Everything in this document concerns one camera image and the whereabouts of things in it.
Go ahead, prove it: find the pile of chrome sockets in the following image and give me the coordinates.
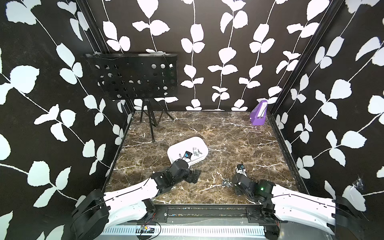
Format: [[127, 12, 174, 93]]
[[222, 179, 233, 188]]

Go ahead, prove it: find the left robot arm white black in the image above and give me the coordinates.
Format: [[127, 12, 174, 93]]
[[69, 159, 201, 240]]

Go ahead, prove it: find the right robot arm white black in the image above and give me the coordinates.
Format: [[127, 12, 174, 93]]
[[232, 170, 365, 240]]

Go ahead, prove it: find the white plastic storage tray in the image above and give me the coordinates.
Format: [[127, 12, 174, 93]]
[[167, 137, 209, 166]]

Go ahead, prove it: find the purple stapler box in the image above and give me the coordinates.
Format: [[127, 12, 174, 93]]
[[250, 100, 268, 126]]

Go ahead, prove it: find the black music stand tripod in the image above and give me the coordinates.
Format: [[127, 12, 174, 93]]
[[140, 99, 175, 143]]

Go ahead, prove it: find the black perforated music stand desk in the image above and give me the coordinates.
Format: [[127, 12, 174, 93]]
[[84, 54, 178, 100]]

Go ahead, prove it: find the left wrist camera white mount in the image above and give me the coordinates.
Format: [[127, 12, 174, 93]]
[[182, 151, 193, 163]]

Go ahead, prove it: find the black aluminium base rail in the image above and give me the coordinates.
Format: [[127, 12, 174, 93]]
[[80, 203, 334, 240]]

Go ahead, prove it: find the white ribbed cable duct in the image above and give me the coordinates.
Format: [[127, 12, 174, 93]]
[[101, 226, 265, 238]]

